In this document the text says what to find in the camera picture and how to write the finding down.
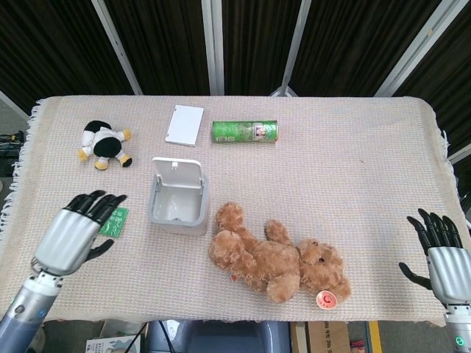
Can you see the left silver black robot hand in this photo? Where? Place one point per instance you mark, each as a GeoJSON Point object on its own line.
{"type": "Point", "coordinates": [68, 239]}

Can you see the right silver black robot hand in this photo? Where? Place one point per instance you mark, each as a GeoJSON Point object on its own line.
{"type": "Point", "coordinates": [450, 272]}

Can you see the white lidded trash bin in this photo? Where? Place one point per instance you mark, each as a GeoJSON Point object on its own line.
{"type": "Point", "coordinates": [178, 171]}

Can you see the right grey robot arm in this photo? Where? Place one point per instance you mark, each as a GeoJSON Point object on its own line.
{"type": "Point", "coordinates": [460, 329]}

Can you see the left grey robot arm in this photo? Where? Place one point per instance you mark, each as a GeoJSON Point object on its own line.
{"type": "Point", "coordinates": [25, 305]}

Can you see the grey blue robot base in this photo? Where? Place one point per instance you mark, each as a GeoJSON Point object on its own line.
{"type": "Point", "coordinates": [228, 336]}

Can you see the white box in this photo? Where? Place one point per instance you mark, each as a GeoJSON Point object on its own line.
{"type": "Point", "coordinates": [185, 125]}

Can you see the green cylindrical chip can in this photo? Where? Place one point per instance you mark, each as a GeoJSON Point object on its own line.
{"type": "Point", "coordinates": [239, 131]}

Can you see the green foil snack packet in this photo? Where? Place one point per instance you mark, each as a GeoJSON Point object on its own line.
{"type": "Point", "coordinates": [118, 225]}

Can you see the black white penguin plush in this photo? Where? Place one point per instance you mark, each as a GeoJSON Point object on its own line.
{"type": "Point", "coordinates": [105, 145]}

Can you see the printed white green carton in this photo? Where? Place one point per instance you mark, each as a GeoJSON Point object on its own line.
{"type": "Point", "coordinates": [114, 342]}

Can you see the round red hang tag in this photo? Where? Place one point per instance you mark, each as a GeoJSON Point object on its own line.
{"type": "Point", "coordinates": [326, 299]}

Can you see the brown cardboard box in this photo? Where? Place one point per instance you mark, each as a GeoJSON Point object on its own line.
{"type": "Point", "coordinates": [320, 338]}

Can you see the beige woven tablecloth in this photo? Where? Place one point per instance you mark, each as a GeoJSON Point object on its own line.
{"type": "Point", "coordinates": [331, 184]}

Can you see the brown teddy bear plush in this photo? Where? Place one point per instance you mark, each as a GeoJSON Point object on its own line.
{"type": "Point", "coordinates": [257, 257]}

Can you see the dark pleated curtain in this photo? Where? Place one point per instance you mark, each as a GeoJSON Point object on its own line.
{"type": "Point", "coordinates": [165, 36]}

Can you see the white metal frame post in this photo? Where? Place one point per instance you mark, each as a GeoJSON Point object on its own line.
{"type": "Point", "coordinates": [14, 104]}
{"type": "Point", "coordinates": [117, 48]}
{"type": "Point", "coordinates": [213, 48]}
{"type": "Point", "coordinates": [460, 157]}
{"type": "Point", "coordinates": [292, 48]}
{"type": "Point", "coordinates": [416, 48]}

